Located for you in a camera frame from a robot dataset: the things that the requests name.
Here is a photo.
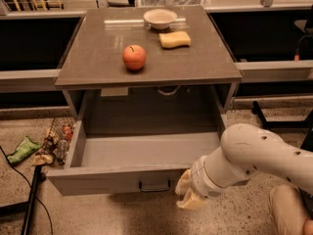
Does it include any grey top drawer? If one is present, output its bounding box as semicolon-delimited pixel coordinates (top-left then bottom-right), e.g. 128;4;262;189
48;86;225;196

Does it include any black drawer handle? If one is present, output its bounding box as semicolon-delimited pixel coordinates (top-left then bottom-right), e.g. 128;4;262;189
138;180;171;193

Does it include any white bowl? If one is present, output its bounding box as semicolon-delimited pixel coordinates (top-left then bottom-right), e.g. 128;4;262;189
144;9;177;29

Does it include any black cable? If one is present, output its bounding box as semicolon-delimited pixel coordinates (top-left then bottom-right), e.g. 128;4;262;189
0;145;55;235

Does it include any green snack bag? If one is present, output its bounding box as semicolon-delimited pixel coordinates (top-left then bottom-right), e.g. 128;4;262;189
7;136;40;165

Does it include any yellow sponge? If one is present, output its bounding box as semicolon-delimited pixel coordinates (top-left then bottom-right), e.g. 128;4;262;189
159;31;191;49

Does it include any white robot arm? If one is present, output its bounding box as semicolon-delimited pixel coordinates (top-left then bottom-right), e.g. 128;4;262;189
175;123;313;235

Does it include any red apple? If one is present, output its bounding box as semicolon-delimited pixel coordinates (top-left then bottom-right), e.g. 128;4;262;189
122;45;146;71

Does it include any black floor stand bar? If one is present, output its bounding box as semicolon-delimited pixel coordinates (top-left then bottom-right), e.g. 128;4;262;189
251;101;313;129

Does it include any black left stand leg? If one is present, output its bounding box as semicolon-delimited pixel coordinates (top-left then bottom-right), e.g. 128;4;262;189
0;165;42;235

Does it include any grey drawer cabinet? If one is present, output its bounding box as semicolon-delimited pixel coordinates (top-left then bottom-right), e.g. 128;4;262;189
55;6;242;120

